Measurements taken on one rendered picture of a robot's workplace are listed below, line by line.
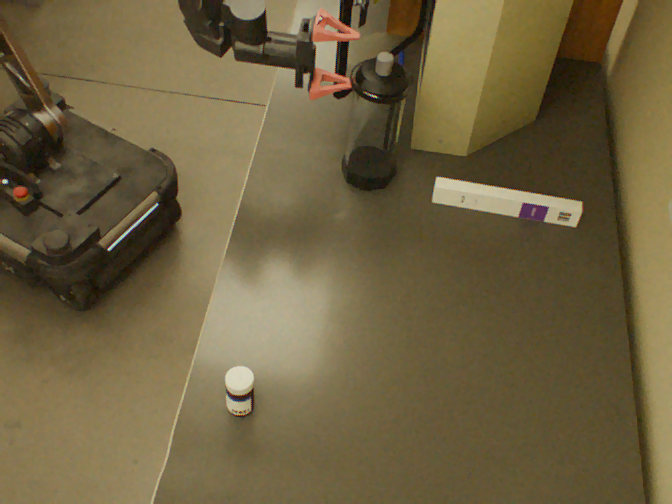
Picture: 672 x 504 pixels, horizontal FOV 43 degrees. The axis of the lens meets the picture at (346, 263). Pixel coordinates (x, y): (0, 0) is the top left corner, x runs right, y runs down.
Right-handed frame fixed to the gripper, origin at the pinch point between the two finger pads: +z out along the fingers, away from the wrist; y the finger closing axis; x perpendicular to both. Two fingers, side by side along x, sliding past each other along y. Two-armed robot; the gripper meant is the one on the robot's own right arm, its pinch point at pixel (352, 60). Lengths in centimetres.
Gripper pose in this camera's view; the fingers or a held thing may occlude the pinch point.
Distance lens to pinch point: 147.6
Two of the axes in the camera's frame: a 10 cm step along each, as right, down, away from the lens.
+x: 1.3, -7.5, 6.5
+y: 0.8, -6.4, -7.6
